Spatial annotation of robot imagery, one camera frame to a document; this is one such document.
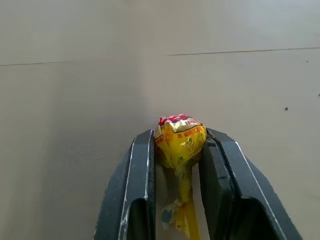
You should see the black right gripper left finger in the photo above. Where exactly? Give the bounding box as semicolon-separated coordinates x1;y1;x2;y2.
93;128;157;240

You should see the yellow lollipop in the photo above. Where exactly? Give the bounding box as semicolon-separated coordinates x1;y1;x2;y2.
153;114;208;240

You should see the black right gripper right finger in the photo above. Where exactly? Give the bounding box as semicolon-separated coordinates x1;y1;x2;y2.
199;127;303;240

